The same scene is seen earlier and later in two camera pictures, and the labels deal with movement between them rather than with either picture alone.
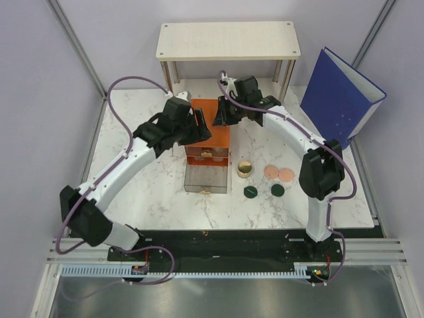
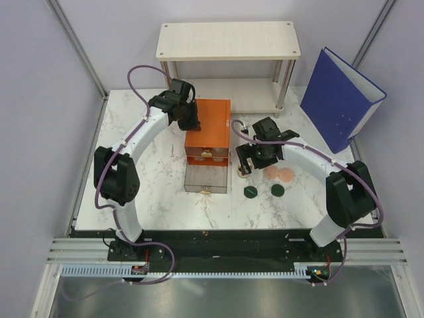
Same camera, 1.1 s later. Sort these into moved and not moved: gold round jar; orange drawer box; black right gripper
Moved: black right gripper
Not moved: orange drawer box; gold round jar
